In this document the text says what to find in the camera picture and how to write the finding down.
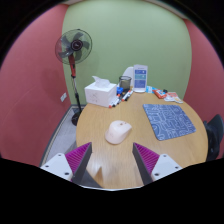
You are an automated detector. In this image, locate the white marker with black cap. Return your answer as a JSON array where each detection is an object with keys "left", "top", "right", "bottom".
[{"left": 111, "top": 95, "right": 123, "bottom": 108}]

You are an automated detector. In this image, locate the pale pink computer mouse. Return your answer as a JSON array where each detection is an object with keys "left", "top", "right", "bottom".
[{"left": 104, "top": 120, "right": 133, "bottom": 145}]

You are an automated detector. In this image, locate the blue snack packet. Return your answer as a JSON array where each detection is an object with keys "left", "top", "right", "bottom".
[{"left": 145, "top": 85, "right": 157, "bottom": 94}]

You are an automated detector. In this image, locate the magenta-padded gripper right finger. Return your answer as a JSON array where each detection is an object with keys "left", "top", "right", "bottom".
[{"left": 132, "top": 142, "right": 184, "bottom": 186}]

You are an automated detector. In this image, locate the white tissue box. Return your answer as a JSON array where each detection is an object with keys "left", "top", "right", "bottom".
[{"left": 84, "top": 75, "right": 118, "bottom": 108}]

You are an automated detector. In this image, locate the white snack packet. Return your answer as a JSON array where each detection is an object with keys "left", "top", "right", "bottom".
[{"left": 163, "top": 94, "right": 176, "bottom": 103}]

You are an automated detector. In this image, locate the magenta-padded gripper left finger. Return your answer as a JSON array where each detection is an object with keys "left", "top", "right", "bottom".
[{"left": 39, "top": 141, "right": 93, "bottom": 186}]

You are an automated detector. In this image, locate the blue whiteboard eraser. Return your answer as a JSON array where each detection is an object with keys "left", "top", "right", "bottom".
[{"left": 115, "top": 86, "right": 125, "bottom": 98}]

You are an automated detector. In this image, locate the dark mesh pen cup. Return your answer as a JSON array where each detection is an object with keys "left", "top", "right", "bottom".
[{"left": 118, "top": 75, "right": 133, "bottom": 92}]

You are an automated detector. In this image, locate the white and blue sign stand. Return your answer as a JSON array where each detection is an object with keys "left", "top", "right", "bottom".
[{"left": 132, "top": 64, "right": 149, "bottom": 94}]

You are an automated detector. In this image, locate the blue-grey patterned mouse pad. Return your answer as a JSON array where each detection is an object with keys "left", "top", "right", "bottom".
[{"left": 142, "top": 103, "right": 197, "bottom": 142}]

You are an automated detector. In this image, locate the white marker with red cap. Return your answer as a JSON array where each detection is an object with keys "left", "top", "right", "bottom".
[
  {"left": 121, "top": 89, "right": 134, "bottom": 102},
  {"left": 108, "top": 95, "right": 120, "bottom": 109}
]

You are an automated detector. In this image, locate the red snack packet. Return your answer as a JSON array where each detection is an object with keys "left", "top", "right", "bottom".
[{"left": 153, "top": 88, "right": 168, "bottom": 100}]

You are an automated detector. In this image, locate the black office chair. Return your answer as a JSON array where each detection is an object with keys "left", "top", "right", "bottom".
[{"left": 203, "top": 114, "right": 224, "bottom": 163}]

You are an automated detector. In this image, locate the black and red standing fan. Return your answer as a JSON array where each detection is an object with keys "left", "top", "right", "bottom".
[{"left": 54, "top": 28, "right": 93, "bottom": 127}]

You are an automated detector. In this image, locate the yellow and orange snack packet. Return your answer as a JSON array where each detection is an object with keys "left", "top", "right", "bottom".
[{"left": 168, "top": 91, "right": 184, "bottom": 104}]

